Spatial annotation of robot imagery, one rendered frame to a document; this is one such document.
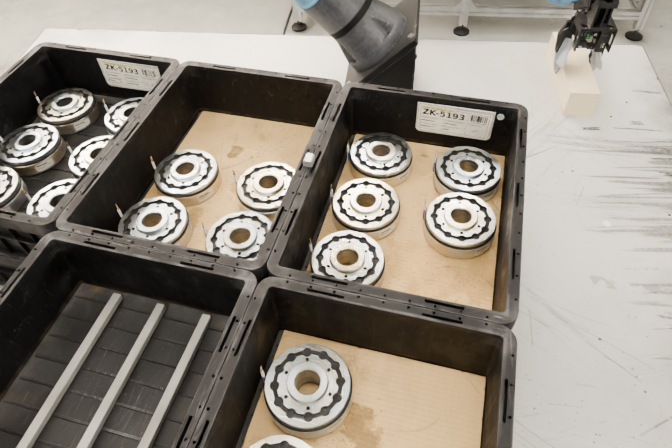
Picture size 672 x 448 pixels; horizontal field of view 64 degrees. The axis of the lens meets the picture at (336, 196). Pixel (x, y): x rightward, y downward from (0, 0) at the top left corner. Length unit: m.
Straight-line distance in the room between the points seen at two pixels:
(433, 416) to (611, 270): 0.47
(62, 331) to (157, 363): 0.15
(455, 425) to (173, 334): 0.37
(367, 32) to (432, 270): 0.53
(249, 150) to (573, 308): 0.60
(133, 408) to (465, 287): 0.45
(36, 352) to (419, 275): 0.52
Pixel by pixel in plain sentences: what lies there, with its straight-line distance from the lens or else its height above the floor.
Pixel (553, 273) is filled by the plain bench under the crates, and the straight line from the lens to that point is 0.98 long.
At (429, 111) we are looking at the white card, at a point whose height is 0.90.
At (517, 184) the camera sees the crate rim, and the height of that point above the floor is 0.93.
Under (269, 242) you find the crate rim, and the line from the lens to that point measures 0.69.
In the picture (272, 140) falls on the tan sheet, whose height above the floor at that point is 0.83.
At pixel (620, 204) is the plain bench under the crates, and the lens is 1.13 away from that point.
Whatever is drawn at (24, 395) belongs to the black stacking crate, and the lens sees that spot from 0.80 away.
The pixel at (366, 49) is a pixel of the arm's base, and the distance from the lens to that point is 1.12.
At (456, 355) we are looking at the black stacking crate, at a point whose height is 0.86.
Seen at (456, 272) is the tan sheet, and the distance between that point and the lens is 0.78.
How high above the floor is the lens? 1.47
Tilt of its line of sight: 48 degrees down
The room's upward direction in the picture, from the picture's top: 3 degrees counter-clockwise
